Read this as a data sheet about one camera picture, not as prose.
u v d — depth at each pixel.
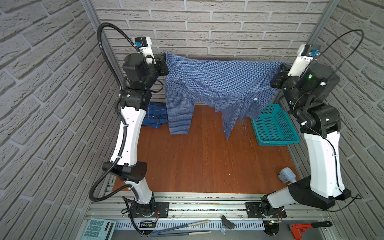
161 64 0.52
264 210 0.67
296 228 0.68
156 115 1.04
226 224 0.70
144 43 0.48
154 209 0.73
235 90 0.62
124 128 0.43
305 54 0.39
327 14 0.71
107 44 0.83
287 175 0.79
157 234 0.67
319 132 0.35
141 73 0.44
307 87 0.36
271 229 0.69
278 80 0.46
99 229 0.67
